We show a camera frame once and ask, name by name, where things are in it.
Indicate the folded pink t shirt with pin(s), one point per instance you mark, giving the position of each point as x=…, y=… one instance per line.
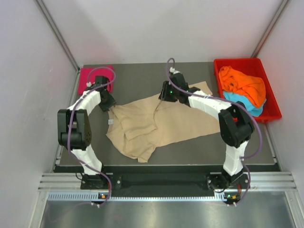
x=89, y=74

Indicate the grey slotted cable duct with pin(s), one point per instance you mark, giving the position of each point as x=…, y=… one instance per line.
x=99, y=197

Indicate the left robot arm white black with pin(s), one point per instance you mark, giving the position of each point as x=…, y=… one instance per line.
x=74, y=130

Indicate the orange t shirt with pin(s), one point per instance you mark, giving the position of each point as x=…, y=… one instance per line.
x=253, y=88

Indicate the left aluminium frame post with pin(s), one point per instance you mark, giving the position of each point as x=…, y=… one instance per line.
x=56, y=32

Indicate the aluminium frame post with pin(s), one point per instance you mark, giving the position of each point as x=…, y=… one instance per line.
x=270, y=27
x=56, y=32

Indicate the right aluminium frame post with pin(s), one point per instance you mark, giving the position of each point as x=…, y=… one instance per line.
x=270, y=27

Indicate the blue t shirt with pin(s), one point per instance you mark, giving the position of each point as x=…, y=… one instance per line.
x=254, y=111

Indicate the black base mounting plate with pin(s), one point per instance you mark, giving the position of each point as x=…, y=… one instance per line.
x=205, y=181

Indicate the aluminium rail profile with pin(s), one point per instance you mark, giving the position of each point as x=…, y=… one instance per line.
x=260, y=181

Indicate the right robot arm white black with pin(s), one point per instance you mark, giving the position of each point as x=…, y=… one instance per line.
x=235, y=126

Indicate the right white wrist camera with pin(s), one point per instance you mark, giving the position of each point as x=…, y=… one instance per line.
x=173, y=71

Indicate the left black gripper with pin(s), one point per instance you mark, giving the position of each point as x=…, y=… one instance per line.
x=111, y=102

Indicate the beige t shirt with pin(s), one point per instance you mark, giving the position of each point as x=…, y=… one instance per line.
x=136, y=129

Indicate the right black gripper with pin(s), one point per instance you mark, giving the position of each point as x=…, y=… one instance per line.
x=164, y=95

